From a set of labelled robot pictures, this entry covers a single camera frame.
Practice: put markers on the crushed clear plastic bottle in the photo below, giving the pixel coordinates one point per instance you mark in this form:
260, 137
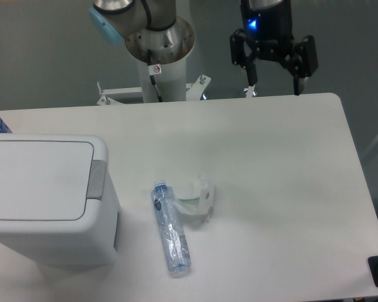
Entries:
171, 230

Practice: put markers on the white trash can lid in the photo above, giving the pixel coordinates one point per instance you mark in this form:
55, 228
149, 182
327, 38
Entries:
48, 180

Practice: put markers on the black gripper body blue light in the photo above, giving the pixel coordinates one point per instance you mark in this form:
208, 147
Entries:
267, 27

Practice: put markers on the silver robot arm blue cap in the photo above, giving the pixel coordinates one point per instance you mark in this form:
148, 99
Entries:
123, 18

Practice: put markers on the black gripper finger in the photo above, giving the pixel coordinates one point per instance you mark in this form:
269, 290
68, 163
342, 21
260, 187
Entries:
301, 61
238, 57

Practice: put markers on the white trash can body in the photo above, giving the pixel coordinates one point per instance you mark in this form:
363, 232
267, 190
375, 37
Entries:
91, 240

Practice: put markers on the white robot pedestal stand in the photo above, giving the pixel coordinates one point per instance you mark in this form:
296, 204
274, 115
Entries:
158, 83

